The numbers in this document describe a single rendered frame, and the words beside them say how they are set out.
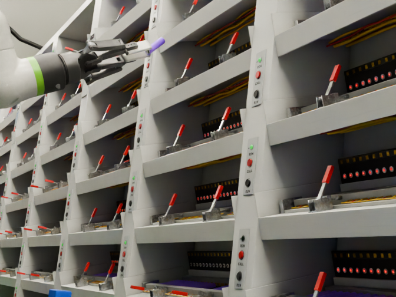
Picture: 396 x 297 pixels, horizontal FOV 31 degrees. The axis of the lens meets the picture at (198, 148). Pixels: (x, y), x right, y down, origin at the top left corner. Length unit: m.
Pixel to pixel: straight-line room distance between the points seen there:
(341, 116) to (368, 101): 0.08
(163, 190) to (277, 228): 0.79
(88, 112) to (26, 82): 1.17
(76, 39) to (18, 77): 1.97
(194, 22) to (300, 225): 0.83
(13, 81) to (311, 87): 0.66
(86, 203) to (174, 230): 0.99
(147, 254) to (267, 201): 0.71
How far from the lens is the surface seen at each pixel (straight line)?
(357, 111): 1.23
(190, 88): 1.88
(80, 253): 2.75
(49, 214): 3.44
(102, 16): 2.92
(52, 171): 3.46
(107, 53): 1.74
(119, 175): 2.28
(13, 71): 1.64
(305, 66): 1.55
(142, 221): 2.07
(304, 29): 1.44
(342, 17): 1.34
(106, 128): 2.51
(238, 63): 1.66
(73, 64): 1.69
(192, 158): 1.78
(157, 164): 1.99
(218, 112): 2.15
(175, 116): 2.16
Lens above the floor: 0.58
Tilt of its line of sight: 11 degrees up
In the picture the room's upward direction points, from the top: 6 degrees clockwise
